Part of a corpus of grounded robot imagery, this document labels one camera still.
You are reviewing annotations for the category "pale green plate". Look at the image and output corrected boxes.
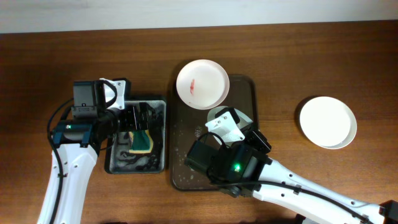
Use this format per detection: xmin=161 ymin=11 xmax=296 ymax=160
xmin=206 ymin=106 xmax=253 ymax=134

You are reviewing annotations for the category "green and yellow sponge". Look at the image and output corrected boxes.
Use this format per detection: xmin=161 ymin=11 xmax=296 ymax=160
xmin=128 ymin=129 xmax=154 ymax=154

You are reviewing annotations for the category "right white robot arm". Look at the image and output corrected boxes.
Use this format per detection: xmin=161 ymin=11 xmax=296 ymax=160
xmin=185 ymin=106 xmax=397 ymax=223

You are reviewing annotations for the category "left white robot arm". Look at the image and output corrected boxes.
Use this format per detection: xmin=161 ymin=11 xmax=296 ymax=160
xmin=38 ymin=78 xmax=155 ymax=223

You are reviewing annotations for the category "black soapy water tray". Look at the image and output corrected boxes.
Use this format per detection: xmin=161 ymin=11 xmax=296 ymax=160
xmin=104 ymin=96 xmax=167 ymax=174

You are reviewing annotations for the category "brown plastic serving tray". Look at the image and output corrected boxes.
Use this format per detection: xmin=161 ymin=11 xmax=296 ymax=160
xmin=169 ymin=75 xmax=259 ymax=191

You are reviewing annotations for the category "white plate with red stain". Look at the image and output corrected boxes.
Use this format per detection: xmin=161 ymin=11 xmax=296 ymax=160
xmin=175 ymin=59 xmax=230 ymax=110

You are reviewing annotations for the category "right black cable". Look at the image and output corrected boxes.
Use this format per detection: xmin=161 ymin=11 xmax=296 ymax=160
xmin=198 ymin=131 xmax=374 ymax=224

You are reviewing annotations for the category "black cable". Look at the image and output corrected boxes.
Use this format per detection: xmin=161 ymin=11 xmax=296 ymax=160
xmin=46 ymin=79 xmax=119 ymax=224
xmin=198 ymin=131 xmax=374 ymax=224

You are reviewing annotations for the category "left black cable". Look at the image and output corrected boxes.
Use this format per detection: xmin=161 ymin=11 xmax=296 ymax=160
xmin=46 ymin=79 xmax=119 ymax=224

